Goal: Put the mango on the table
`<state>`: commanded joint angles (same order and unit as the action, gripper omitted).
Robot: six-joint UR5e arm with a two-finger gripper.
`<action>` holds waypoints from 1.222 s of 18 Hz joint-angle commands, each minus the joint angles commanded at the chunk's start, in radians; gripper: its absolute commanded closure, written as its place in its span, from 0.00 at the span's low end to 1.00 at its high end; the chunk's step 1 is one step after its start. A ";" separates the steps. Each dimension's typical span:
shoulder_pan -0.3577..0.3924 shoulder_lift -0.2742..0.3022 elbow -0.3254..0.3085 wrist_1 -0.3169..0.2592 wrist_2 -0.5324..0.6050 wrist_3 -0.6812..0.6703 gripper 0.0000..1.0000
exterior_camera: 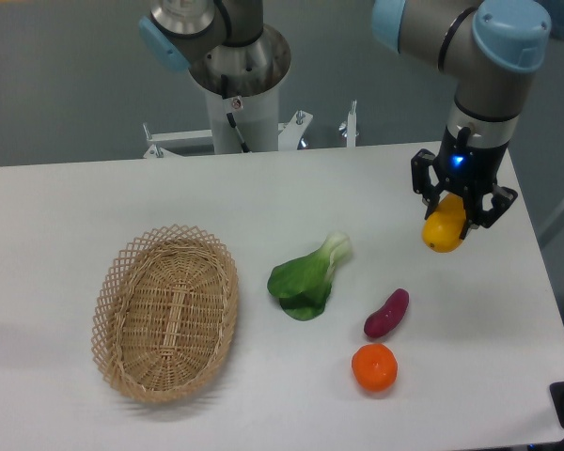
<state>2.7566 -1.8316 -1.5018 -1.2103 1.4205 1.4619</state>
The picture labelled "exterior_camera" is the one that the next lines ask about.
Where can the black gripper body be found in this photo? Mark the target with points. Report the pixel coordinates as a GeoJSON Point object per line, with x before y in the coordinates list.
{"type": "Point", "coordinates": [460, 166]}

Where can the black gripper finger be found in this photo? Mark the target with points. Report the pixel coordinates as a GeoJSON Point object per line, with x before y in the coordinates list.
{"type": "Point", "coordinates": [475, 215]}
{"type": "Point", "coordinates": [423, 166]}

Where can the yellow mango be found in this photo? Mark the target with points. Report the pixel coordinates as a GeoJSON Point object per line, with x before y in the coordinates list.
{"type": "Point", "coordinates": [442, 230]}

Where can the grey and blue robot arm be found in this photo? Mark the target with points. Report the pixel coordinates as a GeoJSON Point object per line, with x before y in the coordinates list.
{"type": "Point", "coordinates": [492, 48]}

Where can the purple sweet potato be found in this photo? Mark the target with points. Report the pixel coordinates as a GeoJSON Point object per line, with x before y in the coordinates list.
{"type": "Point", "coordinates": [388, 317]}

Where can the green bok choy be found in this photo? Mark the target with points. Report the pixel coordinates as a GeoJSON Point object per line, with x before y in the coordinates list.
{"type": "Point", "coordinates": [303, 285]}

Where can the orange tangerine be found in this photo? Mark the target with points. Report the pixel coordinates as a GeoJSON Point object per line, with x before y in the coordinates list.
{"type": "Point", "coordinates": [375, 367]}

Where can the woven wicker basket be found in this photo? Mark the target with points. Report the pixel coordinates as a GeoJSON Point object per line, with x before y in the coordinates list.
{"type": "Point", "coordinates": [166, 314]}

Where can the white metal base frame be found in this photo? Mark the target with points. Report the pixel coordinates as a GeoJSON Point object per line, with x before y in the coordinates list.
{"type": "Point", "coordinates": [231, 136]}

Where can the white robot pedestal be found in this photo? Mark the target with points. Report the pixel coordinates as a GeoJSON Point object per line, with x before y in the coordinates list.
{"type": "Point", "coordinates": [245, 78]}

